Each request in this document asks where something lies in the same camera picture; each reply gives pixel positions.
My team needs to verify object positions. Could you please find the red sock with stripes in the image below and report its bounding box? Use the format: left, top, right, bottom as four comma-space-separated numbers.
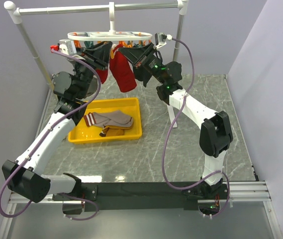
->
109, 44, 137, 93

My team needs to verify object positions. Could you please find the yellow plastic bin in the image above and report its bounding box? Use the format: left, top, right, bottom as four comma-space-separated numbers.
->
68, 98, 142, 144

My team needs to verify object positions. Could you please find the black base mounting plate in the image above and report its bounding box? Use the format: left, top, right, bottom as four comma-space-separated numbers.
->
52, 181, 229, 215

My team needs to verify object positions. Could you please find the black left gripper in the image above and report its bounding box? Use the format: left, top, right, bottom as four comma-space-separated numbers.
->
72, 41, 113, 99

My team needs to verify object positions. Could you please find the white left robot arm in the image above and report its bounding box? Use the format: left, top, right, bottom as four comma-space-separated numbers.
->
2, 42, 112, 203

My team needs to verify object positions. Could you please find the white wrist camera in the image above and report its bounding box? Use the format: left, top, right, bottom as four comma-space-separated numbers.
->
50, 39, 80, 58
154, 32, 173, 49

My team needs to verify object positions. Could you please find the white clip hanger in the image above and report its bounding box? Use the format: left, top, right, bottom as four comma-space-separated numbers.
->
67, 2, 153, 48

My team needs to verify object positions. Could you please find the dark navy hanging sock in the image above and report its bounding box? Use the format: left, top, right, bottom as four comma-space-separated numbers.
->
133, 64, 152, 87

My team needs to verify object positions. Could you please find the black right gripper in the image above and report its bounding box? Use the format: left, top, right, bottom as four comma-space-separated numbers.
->
118, 43, 166, 85

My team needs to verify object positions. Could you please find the red penguin sock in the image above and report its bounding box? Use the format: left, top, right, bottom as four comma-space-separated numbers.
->
96, 68, 108, 84

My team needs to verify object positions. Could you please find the aluminium rail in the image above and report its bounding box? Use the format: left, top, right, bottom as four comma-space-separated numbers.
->
8, 181, 272, 204

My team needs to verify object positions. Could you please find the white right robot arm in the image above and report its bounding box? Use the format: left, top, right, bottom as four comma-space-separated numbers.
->
119, 43, 233, 199

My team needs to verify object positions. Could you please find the white and silver drying rack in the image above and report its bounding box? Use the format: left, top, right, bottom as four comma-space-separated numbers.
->
3, 0, 189, 140

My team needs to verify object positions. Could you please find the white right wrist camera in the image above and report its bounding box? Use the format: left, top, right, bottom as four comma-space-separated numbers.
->
154, 32, 173, 49

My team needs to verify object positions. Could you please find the mustard yellow sock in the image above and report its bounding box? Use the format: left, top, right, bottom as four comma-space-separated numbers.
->
99, 125, 124, 137

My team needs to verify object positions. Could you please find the brown striped grey sock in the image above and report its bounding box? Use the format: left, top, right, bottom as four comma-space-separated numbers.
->
83, 110, 134, 128

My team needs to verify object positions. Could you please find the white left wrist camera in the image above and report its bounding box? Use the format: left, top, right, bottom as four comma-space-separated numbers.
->
50, 39, 80, 58

